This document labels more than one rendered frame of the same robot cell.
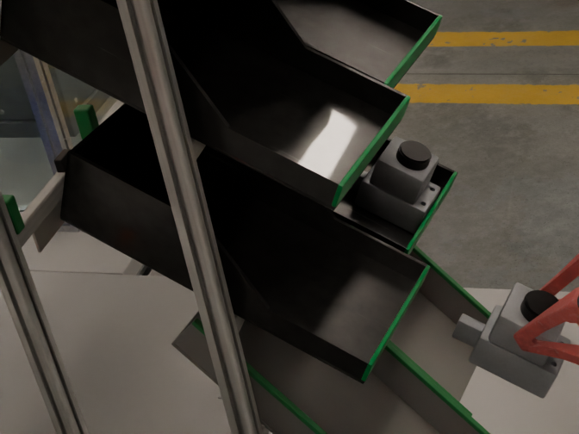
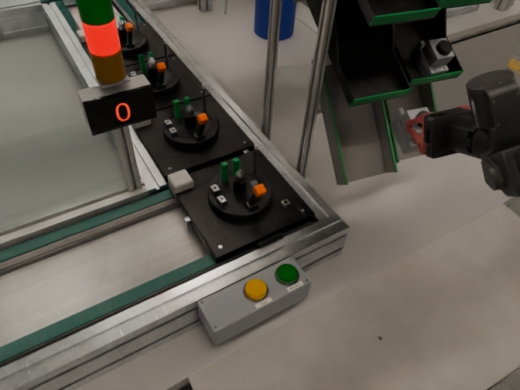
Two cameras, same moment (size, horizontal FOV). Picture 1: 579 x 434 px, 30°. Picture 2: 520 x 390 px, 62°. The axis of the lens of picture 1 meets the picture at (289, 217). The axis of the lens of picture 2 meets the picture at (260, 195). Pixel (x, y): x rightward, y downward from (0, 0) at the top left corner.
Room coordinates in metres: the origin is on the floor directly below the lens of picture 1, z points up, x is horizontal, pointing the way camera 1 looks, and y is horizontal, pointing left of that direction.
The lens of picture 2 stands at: (-0.04, -0.29, 1.68)
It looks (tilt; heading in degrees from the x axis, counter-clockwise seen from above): 47 degrees down; 34
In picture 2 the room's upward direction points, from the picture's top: 4 degrees clockwise
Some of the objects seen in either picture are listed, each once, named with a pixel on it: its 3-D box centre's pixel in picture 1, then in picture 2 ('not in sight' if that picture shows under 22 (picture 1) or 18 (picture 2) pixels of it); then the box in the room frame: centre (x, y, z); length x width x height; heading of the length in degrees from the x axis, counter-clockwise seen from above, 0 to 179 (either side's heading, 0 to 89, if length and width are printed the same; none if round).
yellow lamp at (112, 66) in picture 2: not in sight; (107, 63); (0.34, 0.29, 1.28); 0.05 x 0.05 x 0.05
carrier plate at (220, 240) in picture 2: not in sight; (239, 199); (0.47, 0.11, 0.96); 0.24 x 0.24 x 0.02; 68
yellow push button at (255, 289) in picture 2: not in sight; (255, 290); (0.31, -0.06, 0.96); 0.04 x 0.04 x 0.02
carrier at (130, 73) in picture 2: not in sight; (152, 70); (0.66, 0.57, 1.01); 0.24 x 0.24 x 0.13; 68
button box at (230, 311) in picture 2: not in sight; (254, 299); (0.31, -0.06, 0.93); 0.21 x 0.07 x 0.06; 158
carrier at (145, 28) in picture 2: not in sight; (123, 32); (0.75, 0.80, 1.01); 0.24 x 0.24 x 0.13; 68
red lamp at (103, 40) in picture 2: not in sight; (101, 34); (0.34, 0.29, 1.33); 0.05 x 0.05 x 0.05
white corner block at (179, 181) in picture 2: not in sight; (180, 183); (0.41, 0.23, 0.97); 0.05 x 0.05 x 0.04; 68
